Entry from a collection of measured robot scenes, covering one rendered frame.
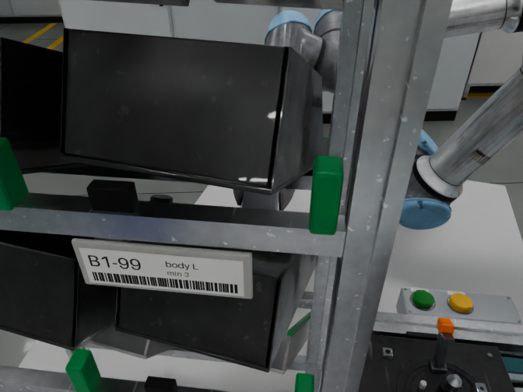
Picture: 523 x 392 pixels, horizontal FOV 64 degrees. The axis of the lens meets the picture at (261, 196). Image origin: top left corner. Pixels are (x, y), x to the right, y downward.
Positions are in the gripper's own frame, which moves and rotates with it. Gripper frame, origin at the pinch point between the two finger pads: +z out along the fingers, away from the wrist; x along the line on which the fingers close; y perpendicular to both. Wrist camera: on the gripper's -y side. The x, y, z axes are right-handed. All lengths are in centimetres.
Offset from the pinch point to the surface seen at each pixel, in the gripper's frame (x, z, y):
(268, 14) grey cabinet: 27, -241, 159
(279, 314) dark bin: -3.7, 18.3, -15.7
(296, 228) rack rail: -3.6, 17.9, -30.1
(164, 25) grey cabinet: 103, -224, 165
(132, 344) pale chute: 12.2, 19.6, 4.1
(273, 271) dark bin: -2.8, 9.2, 1.5
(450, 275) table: -45, -12, 49
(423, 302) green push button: -31.7, 0.9, 31.2
